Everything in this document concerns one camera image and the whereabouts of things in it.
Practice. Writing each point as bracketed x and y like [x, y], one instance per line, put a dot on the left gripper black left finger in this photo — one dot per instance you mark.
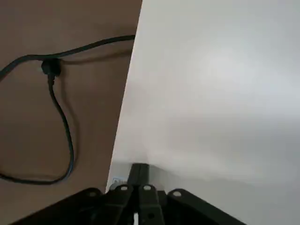
[112, 206]

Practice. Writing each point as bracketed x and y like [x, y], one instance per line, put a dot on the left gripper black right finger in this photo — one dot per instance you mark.
[150, 204]

